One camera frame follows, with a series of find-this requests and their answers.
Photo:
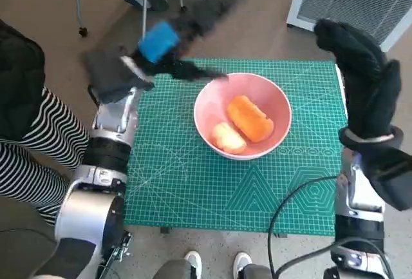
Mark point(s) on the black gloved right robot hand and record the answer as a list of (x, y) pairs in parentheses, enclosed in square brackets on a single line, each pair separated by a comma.
[(367, 82)]

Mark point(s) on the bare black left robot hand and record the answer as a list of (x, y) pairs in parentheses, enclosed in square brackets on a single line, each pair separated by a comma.
[(161, 42)]

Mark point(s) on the pink bowl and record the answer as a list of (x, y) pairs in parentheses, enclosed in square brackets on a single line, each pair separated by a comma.
[(209, 105)]

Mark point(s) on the long orange bread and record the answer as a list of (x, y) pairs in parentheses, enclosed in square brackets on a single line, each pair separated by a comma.
[(251, 118)]

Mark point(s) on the round pale bread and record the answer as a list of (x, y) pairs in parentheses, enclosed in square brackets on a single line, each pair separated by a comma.
[(228, 138)]

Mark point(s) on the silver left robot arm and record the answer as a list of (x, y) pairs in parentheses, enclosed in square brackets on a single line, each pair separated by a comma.
[(106, 150)]

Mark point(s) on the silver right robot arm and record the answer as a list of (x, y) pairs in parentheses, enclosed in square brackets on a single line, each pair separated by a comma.
[(357, 227)]

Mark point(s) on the grey wheeled chair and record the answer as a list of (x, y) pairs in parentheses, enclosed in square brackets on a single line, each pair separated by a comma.
[(145, 8)]

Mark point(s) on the green cutting mat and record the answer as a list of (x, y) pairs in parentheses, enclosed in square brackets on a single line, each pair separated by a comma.
[(177, 179)]

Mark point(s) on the person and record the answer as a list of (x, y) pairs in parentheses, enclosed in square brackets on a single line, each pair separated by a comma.
[(19, 82)]

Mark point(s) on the small black table clip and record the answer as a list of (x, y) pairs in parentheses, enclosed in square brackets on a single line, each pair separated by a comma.
[(165, 230)]

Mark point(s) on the white shoe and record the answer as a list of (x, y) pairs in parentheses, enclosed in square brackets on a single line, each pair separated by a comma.
[(241, 259), (193, 259)]

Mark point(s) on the grey trouser leg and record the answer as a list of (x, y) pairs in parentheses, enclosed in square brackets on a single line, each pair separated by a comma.
[(257, 272), (170, 269)]

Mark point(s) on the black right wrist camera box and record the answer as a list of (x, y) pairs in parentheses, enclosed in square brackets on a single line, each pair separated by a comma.
[(389, 179)]

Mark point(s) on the black metal bracket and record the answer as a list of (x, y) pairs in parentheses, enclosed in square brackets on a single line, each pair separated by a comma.
[(120, 250)]

